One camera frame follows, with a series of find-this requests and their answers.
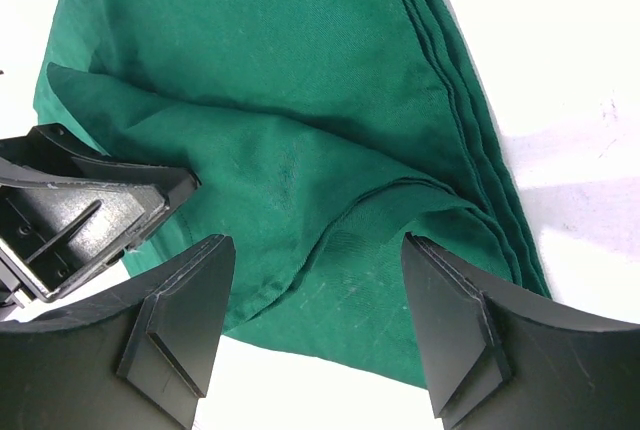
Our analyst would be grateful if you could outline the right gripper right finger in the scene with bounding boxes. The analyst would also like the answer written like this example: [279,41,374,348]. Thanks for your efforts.
[401,235,639,429]

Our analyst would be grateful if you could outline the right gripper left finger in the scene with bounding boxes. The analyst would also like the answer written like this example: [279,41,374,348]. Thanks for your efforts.
[1,235,236,429]

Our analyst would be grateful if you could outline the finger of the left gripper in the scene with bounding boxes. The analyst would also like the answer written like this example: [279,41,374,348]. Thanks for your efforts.
[1,124,200,308]

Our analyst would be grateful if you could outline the green surgical cloth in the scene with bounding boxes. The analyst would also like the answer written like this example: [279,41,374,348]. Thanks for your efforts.
[34,0,549,387]

